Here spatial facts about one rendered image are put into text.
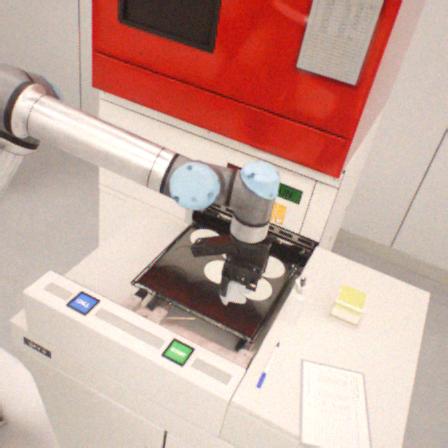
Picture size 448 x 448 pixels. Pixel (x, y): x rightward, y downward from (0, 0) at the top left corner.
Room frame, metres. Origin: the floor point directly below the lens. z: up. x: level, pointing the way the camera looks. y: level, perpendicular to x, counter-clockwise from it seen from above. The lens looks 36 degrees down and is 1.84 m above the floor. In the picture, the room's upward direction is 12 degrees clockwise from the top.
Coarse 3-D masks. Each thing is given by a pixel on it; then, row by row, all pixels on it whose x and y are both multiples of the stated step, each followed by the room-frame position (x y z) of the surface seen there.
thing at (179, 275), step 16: (176, 256) 1.08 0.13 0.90; (192, 256) 1.10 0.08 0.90; (208, 256) 1.11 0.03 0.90; (272, 256) 1.18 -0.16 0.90; (160, 272) 1.00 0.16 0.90; (176, 272) 1.02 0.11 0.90; (192, 272) 1.03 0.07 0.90; (288, 272) 1.12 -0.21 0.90; (160, 288) 0.94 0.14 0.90; (176, 288) 0.95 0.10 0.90; (192, 288) 0.97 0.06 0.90; (208, 288) 0.98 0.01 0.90; (272, 288) 1.03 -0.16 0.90; (192, 304) 0.91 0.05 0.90; (208, 304) 0.92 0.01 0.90; (240, 304) 0.94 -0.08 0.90; (256, 304) 0.96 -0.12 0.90; (224, 320) 0.87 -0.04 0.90; (240, 320) 0.89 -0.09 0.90; (256, 320) 0.90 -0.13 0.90
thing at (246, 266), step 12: (264, 240) 0.80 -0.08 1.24; (240, 252) 0.78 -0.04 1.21; (252, 252) 0.78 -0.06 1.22; (264, 252) 0.77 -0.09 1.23; (228, 264) 0.77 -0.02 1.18; (240, 264) 0.77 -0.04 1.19; (252, 264) 0.77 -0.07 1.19; (264, 264) 0.78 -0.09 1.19; (228, 276) 0.77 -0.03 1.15; (240, 276) 0.77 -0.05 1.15; (252, 276) 0.76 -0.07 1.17; (252, 288) 0.75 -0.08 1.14
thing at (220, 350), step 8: (136, 312) 0.86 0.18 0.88; (144, 312) 0.86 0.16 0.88; (168, 320) 0.85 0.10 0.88; (168, 328) 0.83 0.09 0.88; (176, 328) 0.83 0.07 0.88; (184, 328) 0.84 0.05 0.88; (184, 336) 0.81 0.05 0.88; (192, 336) 0.82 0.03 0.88; (200, 336) 0.82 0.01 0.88; (200, 344) 0.80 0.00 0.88; (208, 344) 0.80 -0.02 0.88; (216, 344) 0.81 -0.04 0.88; (216, 352) 0.78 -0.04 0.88; (224, 352) 0.79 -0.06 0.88; (232, 352) 0.79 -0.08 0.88; (232, 360) 0.77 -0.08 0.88; (248, 368) 0.77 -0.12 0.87
